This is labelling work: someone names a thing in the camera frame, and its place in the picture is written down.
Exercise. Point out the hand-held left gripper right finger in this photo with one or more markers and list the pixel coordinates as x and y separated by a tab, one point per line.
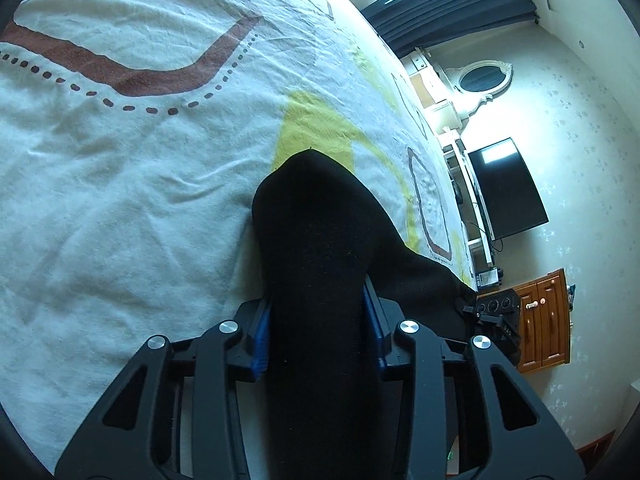
375	330

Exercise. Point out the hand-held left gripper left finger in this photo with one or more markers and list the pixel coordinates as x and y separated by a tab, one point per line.
261	340

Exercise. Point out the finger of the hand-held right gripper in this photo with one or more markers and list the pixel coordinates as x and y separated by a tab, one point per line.
471	310

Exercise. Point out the black pants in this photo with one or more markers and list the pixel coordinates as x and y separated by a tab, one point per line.
315	260

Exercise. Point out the brown wooden cabinet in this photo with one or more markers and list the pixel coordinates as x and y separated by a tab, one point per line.
547	320

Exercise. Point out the white television stand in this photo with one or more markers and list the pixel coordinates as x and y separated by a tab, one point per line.
482	247

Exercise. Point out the black television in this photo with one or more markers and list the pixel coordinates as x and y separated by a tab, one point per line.
507	190

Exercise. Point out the white vanity dresser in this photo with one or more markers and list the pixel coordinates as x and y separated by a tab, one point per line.
440	110

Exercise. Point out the printed white bed sheet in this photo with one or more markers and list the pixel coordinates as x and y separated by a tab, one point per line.
125	170

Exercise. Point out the oval white-framed mirror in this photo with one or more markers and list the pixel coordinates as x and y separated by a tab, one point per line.
482	79

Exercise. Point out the dark blue curtain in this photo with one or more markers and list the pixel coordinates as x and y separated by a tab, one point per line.
450	5

